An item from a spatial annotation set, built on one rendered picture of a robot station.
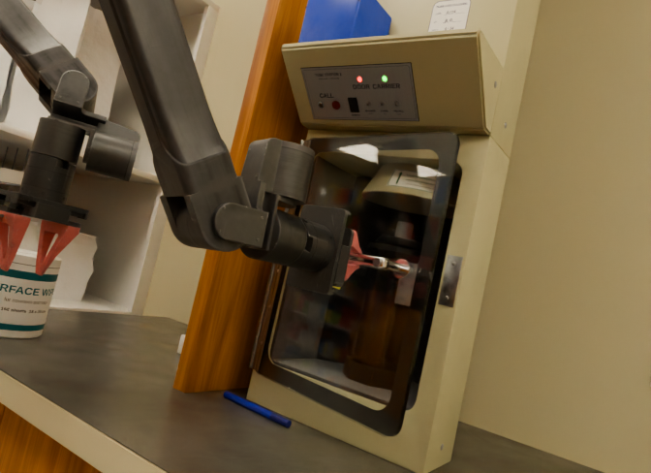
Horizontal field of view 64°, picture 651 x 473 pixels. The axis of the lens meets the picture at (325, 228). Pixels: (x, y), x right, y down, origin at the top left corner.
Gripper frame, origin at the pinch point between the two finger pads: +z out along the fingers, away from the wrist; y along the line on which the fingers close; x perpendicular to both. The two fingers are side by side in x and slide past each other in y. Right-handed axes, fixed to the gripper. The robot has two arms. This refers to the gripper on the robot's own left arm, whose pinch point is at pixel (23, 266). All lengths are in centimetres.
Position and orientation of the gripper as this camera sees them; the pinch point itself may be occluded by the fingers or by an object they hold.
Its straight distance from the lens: 79.5
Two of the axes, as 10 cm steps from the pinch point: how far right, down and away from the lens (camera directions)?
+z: -2.3, 9.7, -0.9
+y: 5.3, 2.0, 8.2
